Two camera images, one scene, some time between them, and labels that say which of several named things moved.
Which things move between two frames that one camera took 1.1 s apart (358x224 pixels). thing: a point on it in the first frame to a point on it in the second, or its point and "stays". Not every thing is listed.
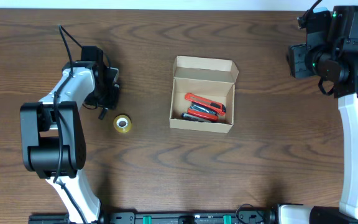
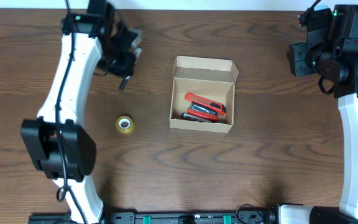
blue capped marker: [191, 117] stays
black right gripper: [298, 59] stays
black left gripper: [112, 102] to [127, 68]
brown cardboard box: [211, 78] stays
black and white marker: [102, 112] to [137, 51]
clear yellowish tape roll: [122, 123] stays
